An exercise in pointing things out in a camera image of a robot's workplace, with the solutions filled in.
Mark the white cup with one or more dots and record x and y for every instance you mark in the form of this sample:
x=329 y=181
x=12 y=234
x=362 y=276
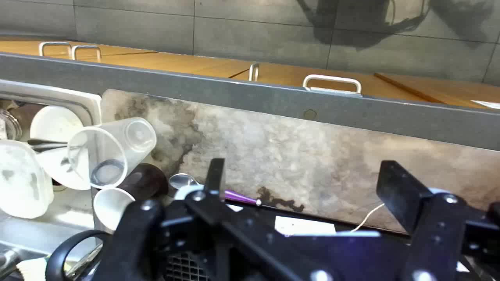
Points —
x=54 y=122

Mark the wooden base cabinet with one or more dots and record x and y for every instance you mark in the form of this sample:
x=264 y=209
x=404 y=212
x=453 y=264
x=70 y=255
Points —
x=290 y=72

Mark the clear plastic cup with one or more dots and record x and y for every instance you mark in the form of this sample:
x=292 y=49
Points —
x=111 y=148

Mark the black mug white interior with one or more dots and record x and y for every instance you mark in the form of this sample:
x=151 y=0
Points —
x=142 y=181

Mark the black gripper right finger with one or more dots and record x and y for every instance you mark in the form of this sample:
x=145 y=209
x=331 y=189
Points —
x=400 y=187

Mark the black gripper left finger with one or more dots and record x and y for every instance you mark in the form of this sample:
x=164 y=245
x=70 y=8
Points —
x=212 y=173

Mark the white dish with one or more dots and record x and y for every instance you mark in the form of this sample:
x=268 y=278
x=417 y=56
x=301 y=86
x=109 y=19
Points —
x=64 y=169

